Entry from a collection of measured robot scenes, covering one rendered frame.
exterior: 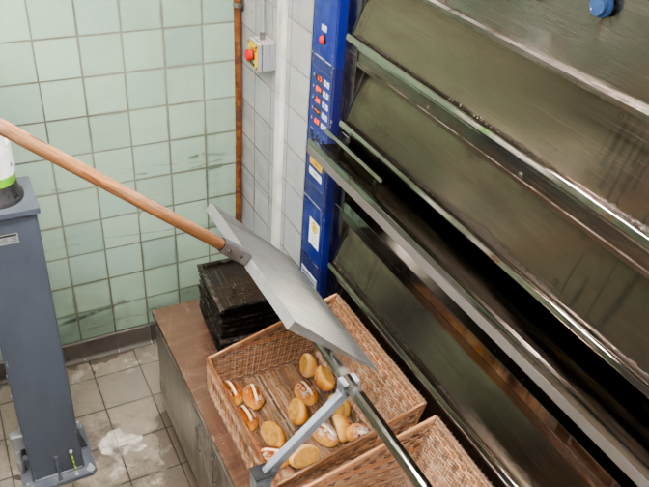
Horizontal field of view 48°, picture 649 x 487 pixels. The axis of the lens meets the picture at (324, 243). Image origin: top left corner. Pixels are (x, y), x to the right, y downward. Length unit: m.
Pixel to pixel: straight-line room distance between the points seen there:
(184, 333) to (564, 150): 1.67
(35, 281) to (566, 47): 1.72
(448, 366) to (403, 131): 0.65
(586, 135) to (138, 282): 2.34
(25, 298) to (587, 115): 1.77
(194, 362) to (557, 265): 1.44
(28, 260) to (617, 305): 1.71
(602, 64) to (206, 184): 2.09
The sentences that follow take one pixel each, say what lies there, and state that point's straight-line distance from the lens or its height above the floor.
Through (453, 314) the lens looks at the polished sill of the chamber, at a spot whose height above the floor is 1.18.
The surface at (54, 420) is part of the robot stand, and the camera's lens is 2.90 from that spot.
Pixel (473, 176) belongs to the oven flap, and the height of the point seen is 1.56.
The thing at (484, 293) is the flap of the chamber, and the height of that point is 1.40.
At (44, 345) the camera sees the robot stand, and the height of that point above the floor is 0.66.
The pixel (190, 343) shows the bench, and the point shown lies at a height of 0.58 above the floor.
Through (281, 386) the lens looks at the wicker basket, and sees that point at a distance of 2.53.
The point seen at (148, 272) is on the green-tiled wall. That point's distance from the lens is 3.37.
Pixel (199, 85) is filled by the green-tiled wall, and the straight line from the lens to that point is 3.01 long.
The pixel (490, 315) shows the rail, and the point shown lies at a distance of 1.58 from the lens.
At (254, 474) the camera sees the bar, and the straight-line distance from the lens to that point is 1.83.
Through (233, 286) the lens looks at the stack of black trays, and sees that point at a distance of 2.59.
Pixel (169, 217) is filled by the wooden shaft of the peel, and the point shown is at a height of 1.47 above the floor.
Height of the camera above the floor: 2.39
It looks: 34 degrees down
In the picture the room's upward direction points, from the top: 4 degrees clockwise
